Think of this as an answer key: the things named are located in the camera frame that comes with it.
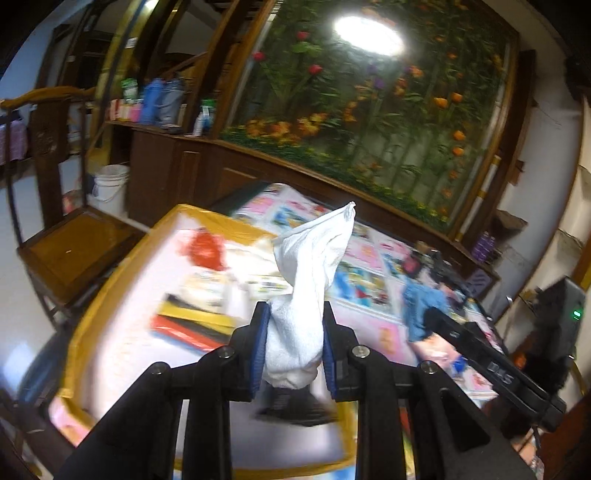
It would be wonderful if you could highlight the blue thermos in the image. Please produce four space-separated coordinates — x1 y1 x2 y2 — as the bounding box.
139 78 166 125

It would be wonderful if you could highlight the white rolled scroll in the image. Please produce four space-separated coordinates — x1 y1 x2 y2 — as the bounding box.
475 157 502 217

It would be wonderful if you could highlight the wooden chair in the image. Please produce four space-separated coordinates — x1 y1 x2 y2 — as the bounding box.
0 86 149 326

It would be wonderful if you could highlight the white cloth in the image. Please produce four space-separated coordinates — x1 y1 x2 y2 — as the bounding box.
264 202 357 391

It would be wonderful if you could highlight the framed flower display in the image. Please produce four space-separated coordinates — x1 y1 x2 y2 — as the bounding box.
219 0 520 241

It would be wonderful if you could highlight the yellow taped cardboard box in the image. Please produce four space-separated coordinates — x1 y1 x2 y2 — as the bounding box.
58 203 358 480

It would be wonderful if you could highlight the table with pink cloth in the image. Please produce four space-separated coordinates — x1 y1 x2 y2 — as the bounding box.
0 121 29 164

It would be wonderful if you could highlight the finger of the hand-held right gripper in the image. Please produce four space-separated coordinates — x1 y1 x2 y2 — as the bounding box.
424 308 491 370

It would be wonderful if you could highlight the white bottle green cap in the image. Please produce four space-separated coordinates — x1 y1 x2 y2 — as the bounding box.
194 99 218 137

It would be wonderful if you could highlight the small wall shelf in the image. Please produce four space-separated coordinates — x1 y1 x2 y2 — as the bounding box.
496 210 528 232

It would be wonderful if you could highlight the blue towel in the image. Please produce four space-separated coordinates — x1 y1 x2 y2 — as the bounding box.
402 279 451 342

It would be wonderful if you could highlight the black clamp tool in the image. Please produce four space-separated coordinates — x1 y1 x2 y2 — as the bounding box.
416 240 467 287

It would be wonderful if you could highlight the white bucket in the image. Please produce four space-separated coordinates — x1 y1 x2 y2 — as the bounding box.
88 164 131 217

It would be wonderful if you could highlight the wooden cabinet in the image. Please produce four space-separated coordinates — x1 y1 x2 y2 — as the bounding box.
105 119 282 232

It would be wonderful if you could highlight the black box with green light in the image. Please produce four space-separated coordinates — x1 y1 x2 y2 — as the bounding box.
536 277 587 370

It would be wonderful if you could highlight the striped sponge pack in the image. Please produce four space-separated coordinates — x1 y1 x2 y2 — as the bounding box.
150 295 238 354

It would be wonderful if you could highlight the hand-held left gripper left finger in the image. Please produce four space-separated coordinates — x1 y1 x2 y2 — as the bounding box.
55 301 273 480

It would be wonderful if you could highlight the red plastic bag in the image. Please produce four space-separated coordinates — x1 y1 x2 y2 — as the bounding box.
182 231 227 271

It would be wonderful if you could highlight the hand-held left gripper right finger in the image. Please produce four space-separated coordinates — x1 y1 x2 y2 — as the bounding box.
322 301 539 480

